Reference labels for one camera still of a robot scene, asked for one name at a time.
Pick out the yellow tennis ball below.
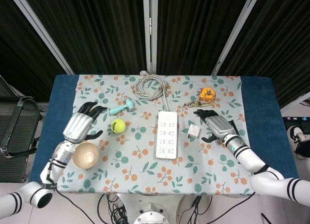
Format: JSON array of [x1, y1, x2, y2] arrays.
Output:
[[110, 119, 126, 134]]

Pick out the beige bowl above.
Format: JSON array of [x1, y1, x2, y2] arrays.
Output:
[[72, 141, 100, 171]]

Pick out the grey cable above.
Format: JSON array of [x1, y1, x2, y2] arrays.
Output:
[[134, 70, 171, 112]]

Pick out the black mesh chair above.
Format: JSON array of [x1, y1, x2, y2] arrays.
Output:
[[0, 75, 42, 183]]

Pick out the orange tape measure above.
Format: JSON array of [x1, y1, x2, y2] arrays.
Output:
[[183, 87, 217, 108]]

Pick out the teal toy hammer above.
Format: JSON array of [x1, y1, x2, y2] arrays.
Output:
[[108, 98, 136, 115]]

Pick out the white plug adapter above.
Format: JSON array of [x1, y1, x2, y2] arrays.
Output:
[[186, 124, 202, 139]]

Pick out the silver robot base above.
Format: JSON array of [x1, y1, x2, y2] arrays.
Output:
[[118, 194, 187, 224]]

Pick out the white black sneaker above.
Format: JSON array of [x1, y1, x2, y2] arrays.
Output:
[[287, 126, 308, 160]]

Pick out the grey metal frame post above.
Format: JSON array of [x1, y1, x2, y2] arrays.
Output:
[[210, 0, 264, 76], [142, 0, 159, 75], [7, 0, 75, 75]]

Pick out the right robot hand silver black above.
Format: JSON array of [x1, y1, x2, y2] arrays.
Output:
[[193, 109, 235, 144]]

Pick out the blue table cover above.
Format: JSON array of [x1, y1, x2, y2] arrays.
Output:
[[28, 75, 299, 195]]

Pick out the floral tablecloth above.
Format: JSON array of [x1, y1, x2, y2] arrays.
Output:
[[55, 75, 264, 195]]

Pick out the black floor cables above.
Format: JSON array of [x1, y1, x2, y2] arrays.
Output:
[[55, 190, 257, 224]]

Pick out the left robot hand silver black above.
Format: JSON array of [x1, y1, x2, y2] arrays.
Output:
[[62, 101, 109, 145]]

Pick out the white power strip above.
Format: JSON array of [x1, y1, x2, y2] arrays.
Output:
[[155, 110, 178, 160]]

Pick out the dark monitor edge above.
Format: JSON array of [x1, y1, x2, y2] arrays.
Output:
[[282, 116, 310, 122]]

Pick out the black curtain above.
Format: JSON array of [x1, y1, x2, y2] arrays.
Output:
[[0, 0, 310, 108]]

